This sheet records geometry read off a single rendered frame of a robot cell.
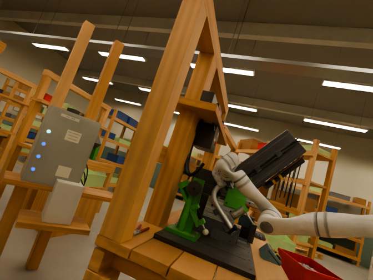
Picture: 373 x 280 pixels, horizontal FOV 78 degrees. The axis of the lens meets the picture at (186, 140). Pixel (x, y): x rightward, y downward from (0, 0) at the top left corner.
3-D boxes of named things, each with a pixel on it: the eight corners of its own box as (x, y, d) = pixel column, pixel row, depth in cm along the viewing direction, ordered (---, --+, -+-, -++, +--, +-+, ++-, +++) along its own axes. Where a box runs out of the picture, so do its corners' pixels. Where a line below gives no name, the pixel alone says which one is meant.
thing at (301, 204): (278, 292, 322) (317, 133, 355) (207, 233, 538) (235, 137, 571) (306, 296, 340) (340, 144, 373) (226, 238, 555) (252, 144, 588)
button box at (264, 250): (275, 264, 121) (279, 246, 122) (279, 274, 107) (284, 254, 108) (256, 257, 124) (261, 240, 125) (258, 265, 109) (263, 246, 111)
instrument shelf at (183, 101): (226, 146, 197) (227, 141, 197) (215, 111, 111) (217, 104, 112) (198, 138, 204) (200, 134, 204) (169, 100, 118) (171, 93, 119)
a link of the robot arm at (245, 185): (251, 170, 106) (245, 177, 100) (287, 219, 102) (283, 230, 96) (236, 179, 112) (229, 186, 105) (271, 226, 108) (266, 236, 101)
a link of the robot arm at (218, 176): (211, 173, 123) (210, 168, 118) (229, 163, 124) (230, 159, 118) (218, 188, 119) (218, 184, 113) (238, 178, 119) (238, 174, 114)
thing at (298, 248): (300, 248, 755) (303, 235, 761) (322, 259, 680) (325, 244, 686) (272, 241, 717) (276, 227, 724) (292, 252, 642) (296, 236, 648)
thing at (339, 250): (359, 267, 756) (372, 201, 787) (261, 230, 871) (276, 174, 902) (353, 263, 806) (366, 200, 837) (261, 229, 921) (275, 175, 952)
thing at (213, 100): (214, 113, 136) (217, 102, 137) (211, 104, 121) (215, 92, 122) (203, 110, 138) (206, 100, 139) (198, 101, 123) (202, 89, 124)
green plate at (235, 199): (241, 214, 135) (250, 181, 143) (242, 211, 128) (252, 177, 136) (222, 207, 138) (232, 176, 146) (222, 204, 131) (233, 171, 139)
